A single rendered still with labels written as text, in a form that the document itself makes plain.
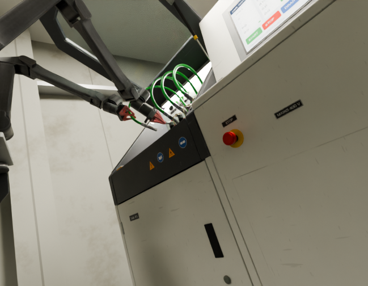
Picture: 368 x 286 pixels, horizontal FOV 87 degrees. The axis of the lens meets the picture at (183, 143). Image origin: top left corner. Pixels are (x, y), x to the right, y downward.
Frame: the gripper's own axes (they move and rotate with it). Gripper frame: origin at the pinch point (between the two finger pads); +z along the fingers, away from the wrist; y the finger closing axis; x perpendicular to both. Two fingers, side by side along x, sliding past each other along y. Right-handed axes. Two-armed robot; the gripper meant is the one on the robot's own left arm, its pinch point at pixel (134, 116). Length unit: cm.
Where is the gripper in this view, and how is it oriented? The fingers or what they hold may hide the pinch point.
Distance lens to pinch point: 116.4
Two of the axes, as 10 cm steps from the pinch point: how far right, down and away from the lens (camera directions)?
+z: 9.2, 3.2, -2.2
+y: 0.3, 5.0, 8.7
